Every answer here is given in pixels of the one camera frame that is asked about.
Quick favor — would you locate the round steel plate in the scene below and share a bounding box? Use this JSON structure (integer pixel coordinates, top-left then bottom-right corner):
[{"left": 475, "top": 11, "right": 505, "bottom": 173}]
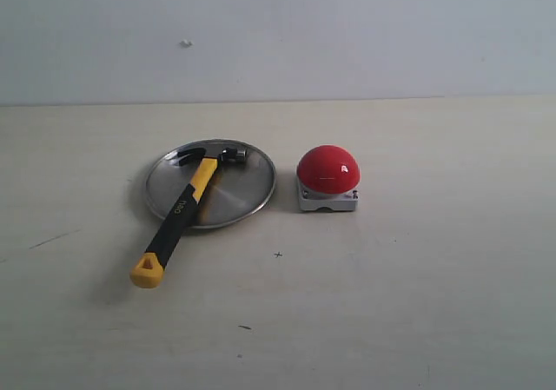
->
[{"left": 142, "top": 139, "right": 276, "bottom": 229}]

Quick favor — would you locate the white wall hook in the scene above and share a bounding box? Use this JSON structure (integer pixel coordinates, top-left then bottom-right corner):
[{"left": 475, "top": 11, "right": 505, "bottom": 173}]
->
[{"left": 180, "top": 39, "right": 193, "bottom": 48}]

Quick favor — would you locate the yellow black claw hammer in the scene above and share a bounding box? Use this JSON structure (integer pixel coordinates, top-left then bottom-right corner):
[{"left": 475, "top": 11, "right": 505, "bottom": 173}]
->
[{"left": 129, "top": 145, "right": 248, "bottom": 288}]

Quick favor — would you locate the red dome push button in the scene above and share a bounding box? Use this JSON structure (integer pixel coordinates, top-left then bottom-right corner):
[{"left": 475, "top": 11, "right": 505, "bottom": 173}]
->
[{"left": 296, "top": 145, "right": 361, "bottom": 212}]

